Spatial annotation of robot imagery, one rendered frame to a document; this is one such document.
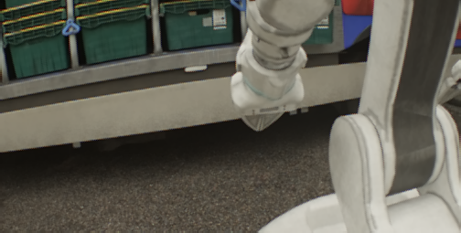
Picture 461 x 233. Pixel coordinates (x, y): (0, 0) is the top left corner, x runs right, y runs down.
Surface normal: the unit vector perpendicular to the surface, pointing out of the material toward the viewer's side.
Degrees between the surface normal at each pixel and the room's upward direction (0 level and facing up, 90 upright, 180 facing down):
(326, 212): 69
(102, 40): 91
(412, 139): 60
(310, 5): 137
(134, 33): 96
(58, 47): 97
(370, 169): 64
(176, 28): 91
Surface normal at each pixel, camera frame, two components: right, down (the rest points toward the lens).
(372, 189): 0.01, -0.18
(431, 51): 0.08, 0.58
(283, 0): -0.01, 0.85
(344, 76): 0.26, 0.23
